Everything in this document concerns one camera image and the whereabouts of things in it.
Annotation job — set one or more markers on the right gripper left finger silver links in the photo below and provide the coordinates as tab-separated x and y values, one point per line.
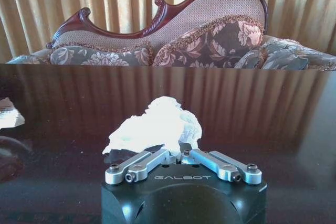
141	166

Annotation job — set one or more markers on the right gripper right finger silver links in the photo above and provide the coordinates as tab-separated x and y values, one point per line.
223	167

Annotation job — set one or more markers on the white tissue paper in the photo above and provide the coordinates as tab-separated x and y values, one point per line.
157	127

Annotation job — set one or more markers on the grey floral fringed cushion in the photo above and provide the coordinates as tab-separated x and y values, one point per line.
278	56
99	54

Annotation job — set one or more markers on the brown floral fringed cushion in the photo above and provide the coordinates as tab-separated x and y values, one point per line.
210	47

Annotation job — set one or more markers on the white paper stack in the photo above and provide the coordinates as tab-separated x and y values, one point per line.
8	115

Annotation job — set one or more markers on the ornate wooden frame sofa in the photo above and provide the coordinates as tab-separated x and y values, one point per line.
181	22

